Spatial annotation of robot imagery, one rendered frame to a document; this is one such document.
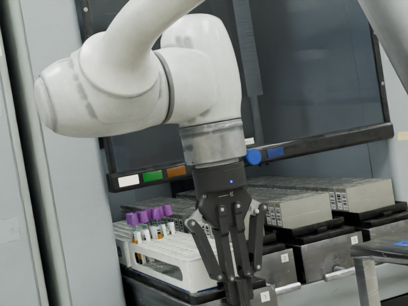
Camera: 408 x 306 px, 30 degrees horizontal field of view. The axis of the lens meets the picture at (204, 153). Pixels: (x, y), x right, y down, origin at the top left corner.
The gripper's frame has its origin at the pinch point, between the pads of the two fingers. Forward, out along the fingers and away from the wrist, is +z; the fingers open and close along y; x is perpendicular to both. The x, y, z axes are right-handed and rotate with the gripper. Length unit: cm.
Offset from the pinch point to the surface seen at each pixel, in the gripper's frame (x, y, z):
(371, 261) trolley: -5.2, -26.5, 0.8
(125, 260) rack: -37.4, 5.1, -3.4
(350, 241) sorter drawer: -22.5, -34.3, 0.5
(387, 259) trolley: 1.4, -25.0, -0.6
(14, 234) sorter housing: -31.3, 25.1, -13.3
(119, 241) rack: -39.3, 5.1, -6.8
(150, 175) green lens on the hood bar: -28.5, 0.5, -18.6
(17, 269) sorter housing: -31.4, 25.6, -7.2
